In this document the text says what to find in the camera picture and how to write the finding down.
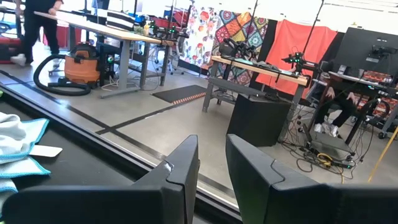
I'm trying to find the black box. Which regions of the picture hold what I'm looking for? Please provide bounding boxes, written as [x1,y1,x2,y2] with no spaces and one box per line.
[226,94,292,147]

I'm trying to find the white towel with blue edge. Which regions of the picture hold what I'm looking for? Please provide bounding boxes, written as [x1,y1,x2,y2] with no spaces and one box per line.
[0,111,50,165]
[0,179,19,215]
[0,157,52,179]

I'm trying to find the orange shop vacuum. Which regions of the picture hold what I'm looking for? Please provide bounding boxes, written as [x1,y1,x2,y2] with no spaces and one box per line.
[64,42,101,90]
[33,54,91,96]

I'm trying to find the dark desk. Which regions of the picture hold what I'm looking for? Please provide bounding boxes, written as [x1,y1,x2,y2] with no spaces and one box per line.
[307,71,398,146]

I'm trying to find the yellow stick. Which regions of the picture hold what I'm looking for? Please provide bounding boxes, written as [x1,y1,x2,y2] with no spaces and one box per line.
[368,126,398,184]

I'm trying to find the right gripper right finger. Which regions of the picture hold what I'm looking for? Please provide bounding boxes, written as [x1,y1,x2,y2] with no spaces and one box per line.
[226,134,398,224]

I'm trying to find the grey wooden-top workbench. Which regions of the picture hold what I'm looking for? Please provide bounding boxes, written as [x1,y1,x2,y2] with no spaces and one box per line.
[201,55,309,141]

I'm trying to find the orange cloth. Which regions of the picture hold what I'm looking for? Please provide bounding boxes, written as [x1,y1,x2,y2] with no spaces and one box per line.
[254,19,338,99]

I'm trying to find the robot arms on long table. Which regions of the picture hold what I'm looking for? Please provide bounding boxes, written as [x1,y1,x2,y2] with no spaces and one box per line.
[148,20,190,40]

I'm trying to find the large white towel tag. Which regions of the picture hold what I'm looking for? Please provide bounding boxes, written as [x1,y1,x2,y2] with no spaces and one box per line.
[29,145,63,158]

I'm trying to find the white cable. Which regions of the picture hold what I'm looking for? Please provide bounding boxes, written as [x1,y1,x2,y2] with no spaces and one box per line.
[101,76,121,93]

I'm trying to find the black stand pole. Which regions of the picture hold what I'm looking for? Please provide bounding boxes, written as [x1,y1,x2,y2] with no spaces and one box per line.
[303,0,326,55]
[247,0,259,35]

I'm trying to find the office chair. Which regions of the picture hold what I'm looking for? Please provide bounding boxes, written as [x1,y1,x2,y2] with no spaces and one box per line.
[155,37,187,75]

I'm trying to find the large black monitor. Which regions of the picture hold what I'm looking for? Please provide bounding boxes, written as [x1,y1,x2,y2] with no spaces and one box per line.
[334,27,398,75]

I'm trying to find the yellow cable coil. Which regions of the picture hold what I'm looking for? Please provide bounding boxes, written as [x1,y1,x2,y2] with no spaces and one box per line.
[317,152,333,169]

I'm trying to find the black floor mat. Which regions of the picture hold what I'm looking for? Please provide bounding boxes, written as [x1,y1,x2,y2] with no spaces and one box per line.
[151,84,208,106]

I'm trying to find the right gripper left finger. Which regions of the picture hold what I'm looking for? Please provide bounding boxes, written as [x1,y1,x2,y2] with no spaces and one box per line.
[1,134,200,224]

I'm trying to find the colourful patchwork cloth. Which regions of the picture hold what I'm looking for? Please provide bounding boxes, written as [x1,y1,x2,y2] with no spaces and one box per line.
[208,10,269,87]

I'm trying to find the black white striped bag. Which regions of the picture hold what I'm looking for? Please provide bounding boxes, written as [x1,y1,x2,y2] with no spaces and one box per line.
[106,11,137,32]

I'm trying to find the red box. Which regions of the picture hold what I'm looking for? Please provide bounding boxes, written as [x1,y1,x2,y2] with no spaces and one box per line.
[42,24,82,49]

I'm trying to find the person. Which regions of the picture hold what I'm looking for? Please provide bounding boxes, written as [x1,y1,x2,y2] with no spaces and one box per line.
[312,85,358,138]
[10,0,65,67]

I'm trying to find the black floor cable bundle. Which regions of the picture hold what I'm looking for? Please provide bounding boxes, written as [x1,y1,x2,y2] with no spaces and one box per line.
[279,102,374,184]

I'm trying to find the black computer tower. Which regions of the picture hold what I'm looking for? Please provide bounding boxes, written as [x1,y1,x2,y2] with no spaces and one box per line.
[96,43,116,86]

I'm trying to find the long wooden table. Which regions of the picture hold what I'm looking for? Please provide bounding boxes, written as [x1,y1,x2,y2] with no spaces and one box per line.
[34,11,175,100]

